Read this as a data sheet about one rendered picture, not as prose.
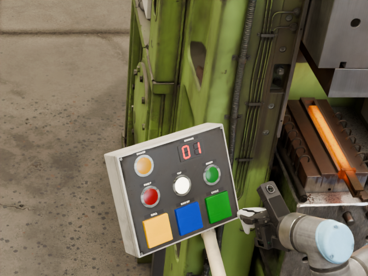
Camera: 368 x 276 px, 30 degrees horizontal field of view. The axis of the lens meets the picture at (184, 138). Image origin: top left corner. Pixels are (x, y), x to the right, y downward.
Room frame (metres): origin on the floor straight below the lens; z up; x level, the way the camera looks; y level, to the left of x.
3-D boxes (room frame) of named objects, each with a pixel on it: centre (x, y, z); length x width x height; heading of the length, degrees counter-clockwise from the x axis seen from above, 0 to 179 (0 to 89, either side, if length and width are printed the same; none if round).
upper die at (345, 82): (1.91, -0.44, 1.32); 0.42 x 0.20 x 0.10; 12
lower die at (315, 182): (1.91, -0.44, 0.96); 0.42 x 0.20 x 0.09; 12
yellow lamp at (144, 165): (1.41, 0.10, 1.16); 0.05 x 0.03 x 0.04; 102
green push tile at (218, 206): (1.46, -0.12, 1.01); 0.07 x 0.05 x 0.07; 127
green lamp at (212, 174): (1.50, -0.09, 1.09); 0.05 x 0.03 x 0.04; 102
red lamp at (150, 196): (1.38, 0.07, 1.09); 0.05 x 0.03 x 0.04; 102
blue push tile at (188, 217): (1.40, -0.04, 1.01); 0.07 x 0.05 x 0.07; 127
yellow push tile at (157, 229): (1.34, 0.04, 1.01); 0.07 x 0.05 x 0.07; 127
